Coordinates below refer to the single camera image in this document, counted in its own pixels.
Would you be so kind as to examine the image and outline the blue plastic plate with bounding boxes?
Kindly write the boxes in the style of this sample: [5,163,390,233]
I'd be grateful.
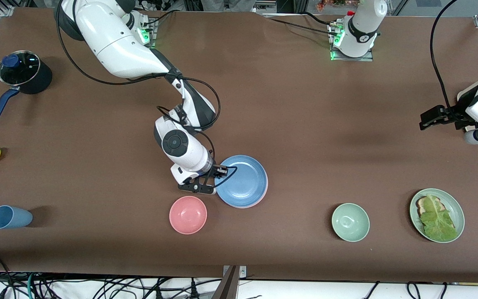
[215,155,268,207]

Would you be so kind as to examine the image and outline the pink plastic plate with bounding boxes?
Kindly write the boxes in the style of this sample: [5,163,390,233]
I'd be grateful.
[222,179,269,209]

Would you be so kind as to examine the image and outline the pink plastic bowl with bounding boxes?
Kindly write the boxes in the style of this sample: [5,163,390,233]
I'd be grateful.
[169,196,207,235]

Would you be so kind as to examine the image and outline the toast bread slice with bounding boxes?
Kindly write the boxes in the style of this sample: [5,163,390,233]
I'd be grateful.
[416,196,443,216]

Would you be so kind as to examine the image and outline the green plastic plate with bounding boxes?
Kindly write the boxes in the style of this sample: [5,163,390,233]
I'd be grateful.
[410,188,465,243]

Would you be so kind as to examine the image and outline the green lettuce leaf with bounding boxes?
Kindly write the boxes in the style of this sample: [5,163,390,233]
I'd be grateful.
[419,194,457,242]

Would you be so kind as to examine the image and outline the green plastic bowl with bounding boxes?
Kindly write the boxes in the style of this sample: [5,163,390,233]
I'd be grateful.
[332,203,370,243]

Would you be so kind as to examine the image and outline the colourful toy food pile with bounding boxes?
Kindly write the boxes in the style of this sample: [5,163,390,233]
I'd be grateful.
[316,0,360,12]

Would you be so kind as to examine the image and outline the blue plastic cup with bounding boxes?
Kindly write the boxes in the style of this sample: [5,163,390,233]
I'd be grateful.
[0,205,33,230]

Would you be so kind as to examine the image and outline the glass lid with blue knob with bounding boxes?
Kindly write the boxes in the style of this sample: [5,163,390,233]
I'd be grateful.
[0,51,40,86]

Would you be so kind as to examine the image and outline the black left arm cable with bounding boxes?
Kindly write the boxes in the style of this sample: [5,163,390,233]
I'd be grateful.
[430,0,459,109]

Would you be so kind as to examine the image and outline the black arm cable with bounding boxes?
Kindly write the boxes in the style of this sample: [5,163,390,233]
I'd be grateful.
[56,0,238,187]
[430,0,459,109]

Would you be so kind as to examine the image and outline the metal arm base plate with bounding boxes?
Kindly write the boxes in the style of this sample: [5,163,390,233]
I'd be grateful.
[137,19,156,52]
[329,21,374,62]

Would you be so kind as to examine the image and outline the silver clamp bracket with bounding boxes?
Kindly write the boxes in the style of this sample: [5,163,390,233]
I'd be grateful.
[223,265,247,278]

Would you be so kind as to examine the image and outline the dark brown camera pole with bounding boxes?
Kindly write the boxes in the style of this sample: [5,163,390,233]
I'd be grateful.
[211,266,239,299]

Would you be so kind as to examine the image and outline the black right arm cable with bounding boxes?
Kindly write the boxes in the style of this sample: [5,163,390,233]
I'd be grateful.
[56,0,238,187]

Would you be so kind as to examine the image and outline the black base cable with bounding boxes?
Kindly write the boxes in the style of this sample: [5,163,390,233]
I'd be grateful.
[262,12,341,38]
[141,9,181,33]

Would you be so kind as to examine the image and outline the grey metal rail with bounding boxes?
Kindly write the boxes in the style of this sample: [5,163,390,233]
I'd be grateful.
[215,0,277,13]

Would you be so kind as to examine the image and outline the black pot with blue handle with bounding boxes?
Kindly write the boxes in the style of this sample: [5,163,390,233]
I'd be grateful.
[0,50,53,123]

